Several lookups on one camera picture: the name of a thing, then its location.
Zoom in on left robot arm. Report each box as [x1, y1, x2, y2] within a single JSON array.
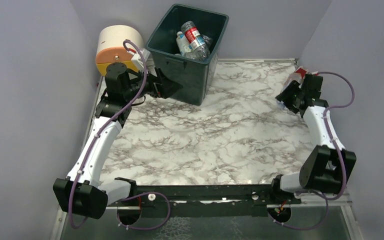
[[53, 62, 183, 219]]

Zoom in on dark green plastic bin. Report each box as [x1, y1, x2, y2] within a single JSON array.
[[145, 3, 230, 107]]

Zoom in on cream orange drawer box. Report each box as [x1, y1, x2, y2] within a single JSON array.
[[95, 25, 144, 76]]

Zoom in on clear bottle light blue label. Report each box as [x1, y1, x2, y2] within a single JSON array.
[[176, 31, 193, 59]]

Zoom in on plain clear bottle white cap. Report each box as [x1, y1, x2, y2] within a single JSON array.
[[202, 35, 213, 48]]

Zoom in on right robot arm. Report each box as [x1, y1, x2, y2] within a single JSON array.
[[270, 72, 357, 201]]

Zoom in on aluminium frame rail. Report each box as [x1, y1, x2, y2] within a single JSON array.
[[50, 194, 362, 240]]

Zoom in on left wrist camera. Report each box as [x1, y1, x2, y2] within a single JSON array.
[[128, 48, 151, 72]]

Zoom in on amber tea bottle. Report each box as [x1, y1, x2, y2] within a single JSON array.
[[283, 66, 309, 89]]

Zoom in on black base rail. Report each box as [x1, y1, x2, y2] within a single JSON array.
[[105, 183, 302, 220]]

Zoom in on red cap bottle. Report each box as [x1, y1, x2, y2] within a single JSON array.
[[181, 21, 211, 62]]

